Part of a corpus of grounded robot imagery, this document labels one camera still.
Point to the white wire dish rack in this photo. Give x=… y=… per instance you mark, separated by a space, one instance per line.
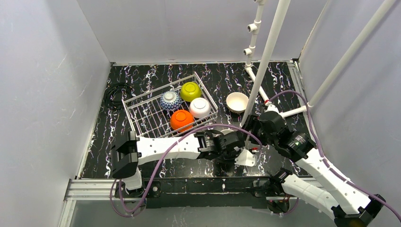
x=149 y=114

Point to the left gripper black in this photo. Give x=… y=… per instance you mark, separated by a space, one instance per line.
x=237 y=145

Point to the red patterned bowl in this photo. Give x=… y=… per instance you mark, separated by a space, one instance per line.
x=170 y=101

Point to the cream bowl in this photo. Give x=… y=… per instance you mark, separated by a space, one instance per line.
x=226 y=131
x=237 y=102
x=181 y=120

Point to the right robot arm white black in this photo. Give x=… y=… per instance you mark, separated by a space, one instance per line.
x=346 y=205

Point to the yellow-green bowl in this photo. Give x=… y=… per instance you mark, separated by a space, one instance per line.
x=190 y=91

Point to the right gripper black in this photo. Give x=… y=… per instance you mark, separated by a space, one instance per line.
x=251 y=126

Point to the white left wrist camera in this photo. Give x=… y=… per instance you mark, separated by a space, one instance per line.
x=246 y=157

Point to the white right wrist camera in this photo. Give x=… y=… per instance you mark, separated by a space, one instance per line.
x=270 y=107

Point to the white bowl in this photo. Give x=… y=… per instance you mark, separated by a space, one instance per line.
x=199 y=108

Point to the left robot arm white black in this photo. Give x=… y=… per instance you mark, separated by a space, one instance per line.
x=130 y=152

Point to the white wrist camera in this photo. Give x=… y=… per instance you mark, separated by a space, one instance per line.
x=270 y=107
x=246 y=157

